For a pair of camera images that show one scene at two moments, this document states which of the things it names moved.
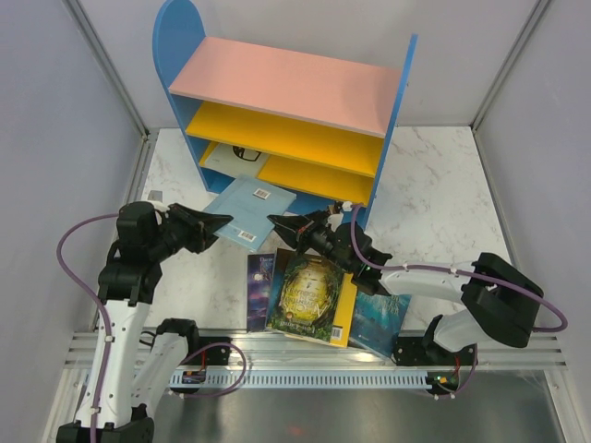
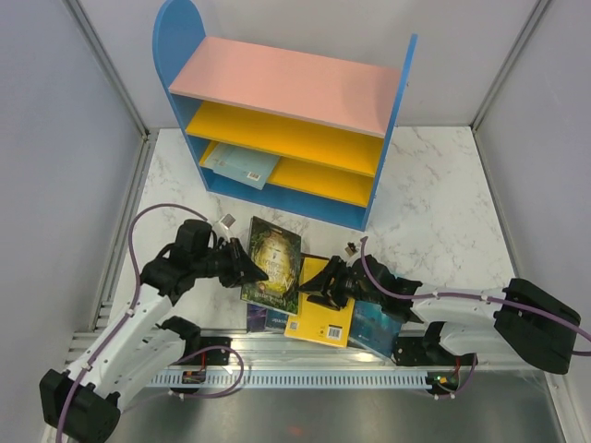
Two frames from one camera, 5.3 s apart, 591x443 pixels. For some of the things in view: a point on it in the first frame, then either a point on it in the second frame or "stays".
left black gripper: [198, 222] → [242, 269]
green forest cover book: [304, 301] → [276, 254]
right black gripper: [289, 226] → [335, 268]
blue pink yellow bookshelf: [323, 121] stays
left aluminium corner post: [144, 158] stays
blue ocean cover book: [377, 320] stays
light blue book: [249, 200] → [248, 166]
